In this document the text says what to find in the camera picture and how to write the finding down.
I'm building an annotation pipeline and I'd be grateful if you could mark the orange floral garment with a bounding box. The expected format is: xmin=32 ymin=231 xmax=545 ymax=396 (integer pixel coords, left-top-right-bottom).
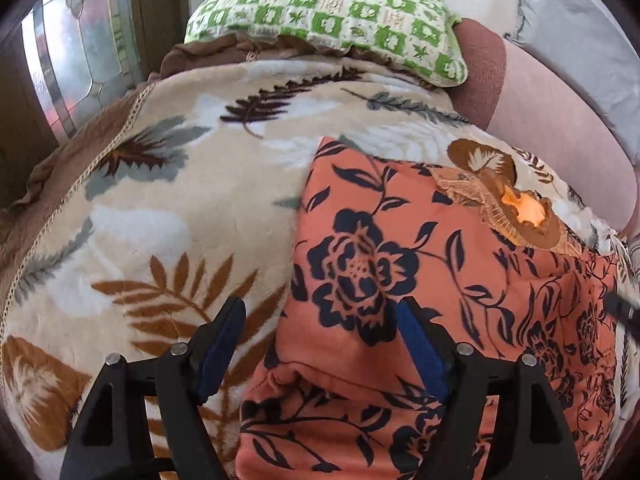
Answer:
xmin=235 ymin=138 xmax=617 ymax=479

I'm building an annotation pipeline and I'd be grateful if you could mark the pink quilted bolster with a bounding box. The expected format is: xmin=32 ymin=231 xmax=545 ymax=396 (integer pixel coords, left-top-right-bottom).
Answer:
xmin=448 ymin=18 xmax=639 ymax=238

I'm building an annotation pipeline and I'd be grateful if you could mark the stained glass window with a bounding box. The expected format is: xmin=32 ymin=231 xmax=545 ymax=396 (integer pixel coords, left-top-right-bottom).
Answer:
xmin=21 ymin=0 xmax=143 ymax=144

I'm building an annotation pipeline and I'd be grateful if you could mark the green white patterned pillow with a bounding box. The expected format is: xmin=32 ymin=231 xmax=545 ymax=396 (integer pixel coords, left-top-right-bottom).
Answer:
xmin=184 ymin=0 xmax=468 ymax=88

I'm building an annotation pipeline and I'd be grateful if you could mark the beige leaf-print blanket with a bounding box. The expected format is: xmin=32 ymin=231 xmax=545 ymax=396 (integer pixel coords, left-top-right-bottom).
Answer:
xmin=1 ymin=37 xmax=639 ymax=479

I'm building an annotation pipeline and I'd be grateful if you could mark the grey pillow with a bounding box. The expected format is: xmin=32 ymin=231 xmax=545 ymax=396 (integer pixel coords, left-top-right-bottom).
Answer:
xmin=506 ymin=0 xmax=639 ymax=164

